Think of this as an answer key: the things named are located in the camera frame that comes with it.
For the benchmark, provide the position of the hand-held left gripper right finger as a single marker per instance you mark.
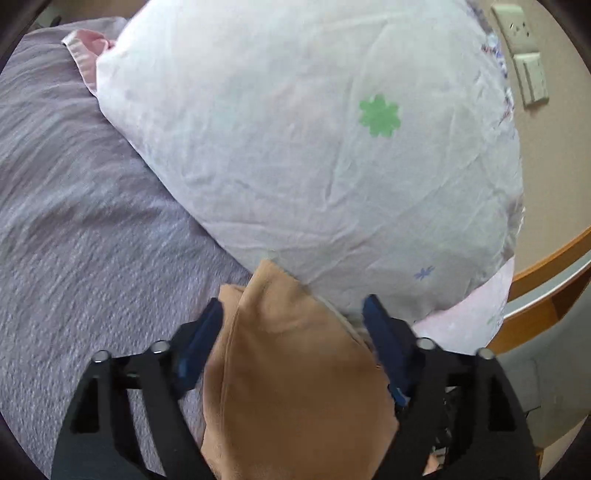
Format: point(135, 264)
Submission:
point(385, 341)

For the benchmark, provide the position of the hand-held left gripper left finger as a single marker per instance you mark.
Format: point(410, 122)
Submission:
point(203, 339)

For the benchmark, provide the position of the tan small garment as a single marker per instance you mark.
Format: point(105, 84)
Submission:
point(295, 383)

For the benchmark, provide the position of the white floral pillow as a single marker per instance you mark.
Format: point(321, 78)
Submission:
point(466, 318)
point(300, 152)

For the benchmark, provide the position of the purple bed sheet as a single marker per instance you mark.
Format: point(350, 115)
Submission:
point(92, 221)

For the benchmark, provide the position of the wooden bedside table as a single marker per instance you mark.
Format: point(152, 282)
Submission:
point(545, 295)

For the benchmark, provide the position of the white wall switch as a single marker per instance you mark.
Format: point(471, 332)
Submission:
point(531, 77)

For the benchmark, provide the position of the white wall socket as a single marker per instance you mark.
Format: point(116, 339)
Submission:
point(511, 24)

